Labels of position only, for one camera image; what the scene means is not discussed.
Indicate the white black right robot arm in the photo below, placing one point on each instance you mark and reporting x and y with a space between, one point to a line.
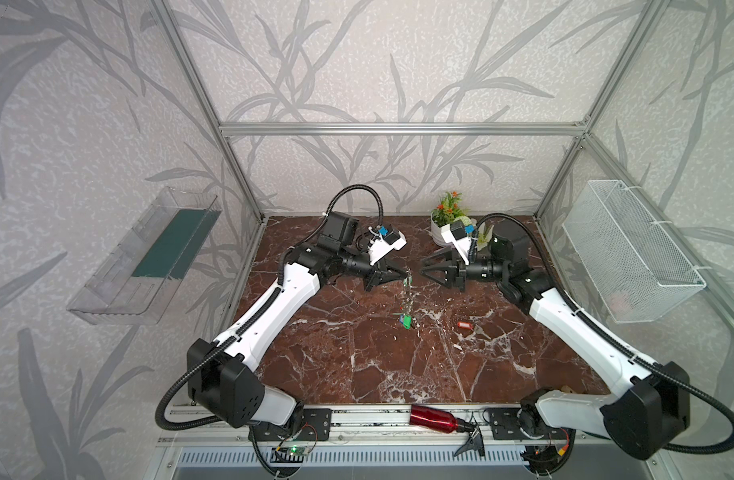
640 413

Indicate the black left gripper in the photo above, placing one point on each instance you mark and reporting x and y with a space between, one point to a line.
373 273

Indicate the clear plastic wall shelf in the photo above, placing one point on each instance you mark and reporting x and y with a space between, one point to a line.
138 280

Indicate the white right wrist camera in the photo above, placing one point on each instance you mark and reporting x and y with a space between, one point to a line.
459 234

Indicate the beige grey garden glove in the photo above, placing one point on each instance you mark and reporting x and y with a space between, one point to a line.
484 236

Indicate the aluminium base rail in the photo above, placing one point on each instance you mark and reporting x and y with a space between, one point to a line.
365 435

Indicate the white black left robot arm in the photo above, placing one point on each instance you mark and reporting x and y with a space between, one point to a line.
221 373

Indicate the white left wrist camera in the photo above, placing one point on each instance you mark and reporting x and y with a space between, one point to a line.
385 239

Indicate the red spray bottle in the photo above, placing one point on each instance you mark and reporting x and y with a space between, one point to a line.
438 420

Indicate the white wire mesh basket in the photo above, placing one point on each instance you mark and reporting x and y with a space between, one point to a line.
637 268

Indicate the white flower pot with plant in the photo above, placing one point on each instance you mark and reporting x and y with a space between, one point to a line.
446 212

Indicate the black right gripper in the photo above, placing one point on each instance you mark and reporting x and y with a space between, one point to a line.
454 270

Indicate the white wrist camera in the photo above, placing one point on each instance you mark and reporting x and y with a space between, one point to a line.
385 239
459 234

